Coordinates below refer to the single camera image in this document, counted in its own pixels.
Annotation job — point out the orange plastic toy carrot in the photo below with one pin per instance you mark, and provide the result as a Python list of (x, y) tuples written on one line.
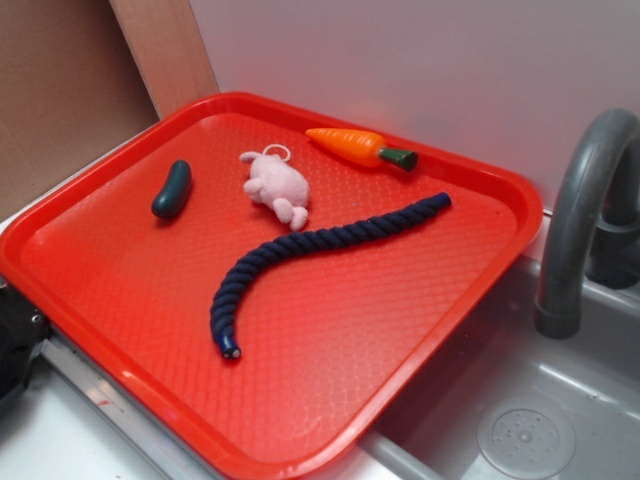
[(363, 148)]

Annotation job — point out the pink plush bunny toy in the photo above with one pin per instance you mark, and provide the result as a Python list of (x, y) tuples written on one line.
[(275, 184)]

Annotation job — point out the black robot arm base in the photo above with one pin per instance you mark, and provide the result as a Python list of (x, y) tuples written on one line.
[(23, 329)]

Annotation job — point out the dark green plastic pickle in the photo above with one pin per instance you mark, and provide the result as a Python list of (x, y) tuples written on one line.
[(174, 194)]

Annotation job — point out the grey plastic toy sink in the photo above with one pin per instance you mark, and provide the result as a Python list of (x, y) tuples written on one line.
[(498, 400)]

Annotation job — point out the red plastic tray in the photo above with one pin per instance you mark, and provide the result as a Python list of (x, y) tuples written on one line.
[(327, 340)]

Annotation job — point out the light wooden board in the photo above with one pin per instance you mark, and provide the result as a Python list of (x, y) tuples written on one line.
[(166, 45)]

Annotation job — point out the grey plastic toy faucet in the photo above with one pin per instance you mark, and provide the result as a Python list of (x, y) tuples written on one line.
[(594, 230)]

